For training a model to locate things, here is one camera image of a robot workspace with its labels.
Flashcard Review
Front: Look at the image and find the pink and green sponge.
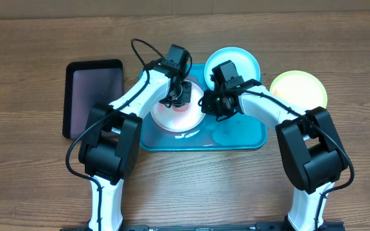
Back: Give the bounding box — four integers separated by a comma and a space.
172, 104, 189, 112

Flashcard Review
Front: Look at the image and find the white plate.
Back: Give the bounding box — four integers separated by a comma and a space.
150, 81, 205, 132

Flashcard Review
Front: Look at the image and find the yellow plate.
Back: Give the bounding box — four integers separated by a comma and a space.
270, 71, 328, 109

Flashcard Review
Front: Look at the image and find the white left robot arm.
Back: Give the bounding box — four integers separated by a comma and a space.
77, 44, 191, 230

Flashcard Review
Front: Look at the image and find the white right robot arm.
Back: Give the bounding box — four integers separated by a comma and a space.
198, 60, 355, 230

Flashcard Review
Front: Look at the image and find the black rectangular tray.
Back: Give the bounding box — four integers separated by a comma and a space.
62, 59, 123, 139

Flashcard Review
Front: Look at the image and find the light blue plate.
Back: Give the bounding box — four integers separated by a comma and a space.
204, 47, 261, 90

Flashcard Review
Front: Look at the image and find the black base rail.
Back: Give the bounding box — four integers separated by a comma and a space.
60, 221, 346, 231

